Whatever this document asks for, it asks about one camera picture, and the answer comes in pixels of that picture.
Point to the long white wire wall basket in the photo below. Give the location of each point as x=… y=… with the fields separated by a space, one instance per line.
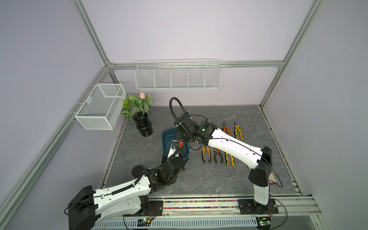
x=178 y=74

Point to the beige work glove red cuff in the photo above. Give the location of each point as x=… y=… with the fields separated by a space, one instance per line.
x=272 y=182

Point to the orange black greener pliers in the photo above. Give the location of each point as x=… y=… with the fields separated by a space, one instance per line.
x=226 y=129

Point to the teal plastic storage box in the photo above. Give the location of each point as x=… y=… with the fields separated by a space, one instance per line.
x=173 y=135

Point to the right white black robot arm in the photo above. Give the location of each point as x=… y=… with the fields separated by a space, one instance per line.
x=208 y=134

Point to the green plant in black vase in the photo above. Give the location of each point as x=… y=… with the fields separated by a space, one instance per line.
x=136 y=108

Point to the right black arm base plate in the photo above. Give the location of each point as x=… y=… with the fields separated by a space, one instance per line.
x=253 y=206

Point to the black cylinder red label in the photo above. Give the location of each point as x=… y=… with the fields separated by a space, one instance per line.
x=137 y=171

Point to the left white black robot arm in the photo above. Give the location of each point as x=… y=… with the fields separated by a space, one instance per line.
x=91 y=206

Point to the aluminium front rail frame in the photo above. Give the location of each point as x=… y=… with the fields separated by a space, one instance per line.
x=219 y=213

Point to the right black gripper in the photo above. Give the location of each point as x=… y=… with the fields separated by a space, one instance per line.
x=178 y=131

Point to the yellow black combination pliers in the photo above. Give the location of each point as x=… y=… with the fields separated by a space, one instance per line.
x=229 y=159

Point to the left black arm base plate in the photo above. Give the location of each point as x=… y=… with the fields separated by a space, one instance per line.
x=155 y=208

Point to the orange black diagonal cutters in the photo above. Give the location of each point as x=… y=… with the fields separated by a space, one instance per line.
x=181 y=147

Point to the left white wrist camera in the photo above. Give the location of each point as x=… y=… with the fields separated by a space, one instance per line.
x=173 y=148

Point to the yellow grey open-jaw pliers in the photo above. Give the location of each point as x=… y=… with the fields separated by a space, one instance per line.
x=206 y=152

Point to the small white wire side basket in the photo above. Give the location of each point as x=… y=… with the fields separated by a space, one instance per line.
x=102 y=107

